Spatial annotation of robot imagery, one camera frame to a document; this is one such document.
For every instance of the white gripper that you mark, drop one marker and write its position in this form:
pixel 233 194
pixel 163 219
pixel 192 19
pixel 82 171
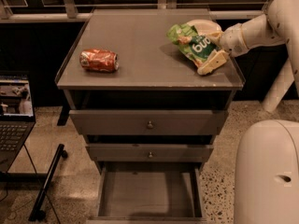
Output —
pixel 233 40

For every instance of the green rice chip bag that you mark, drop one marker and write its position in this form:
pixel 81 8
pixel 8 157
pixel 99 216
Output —
pixel 197 48

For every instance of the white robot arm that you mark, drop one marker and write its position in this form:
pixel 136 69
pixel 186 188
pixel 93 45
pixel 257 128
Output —
pixel 267 158

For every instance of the grey drawer cabinet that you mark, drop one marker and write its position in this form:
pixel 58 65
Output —
pixel 152 75

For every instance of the grey middle drawer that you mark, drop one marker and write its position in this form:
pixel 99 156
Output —
pixel 149 152

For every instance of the grey top drawer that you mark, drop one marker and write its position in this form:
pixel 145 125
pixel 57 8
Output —
pixel 148 122

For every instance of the grey open bottom drawer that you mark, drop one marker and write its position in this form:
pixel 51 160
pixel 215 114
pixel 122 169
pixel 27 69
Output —
pixel 154 194

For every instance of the white paper bowl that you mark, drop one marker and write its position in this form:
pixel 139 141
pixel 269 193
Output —
pixel 205 27

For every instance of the crushed orange soda can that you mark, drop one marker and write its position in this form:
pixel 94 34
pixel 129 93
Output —
pixel 100 60

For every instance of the metal window railing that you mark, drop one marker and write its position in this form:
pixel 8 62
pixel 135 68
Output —
pixel 155 6

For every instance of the black laptop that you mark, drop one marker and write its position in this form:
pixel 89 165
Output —
pixel 17 115

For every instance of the black laptop stand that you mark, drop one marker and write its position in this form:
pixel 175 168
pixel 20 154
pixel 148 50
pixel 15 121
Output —
pixel 42 179

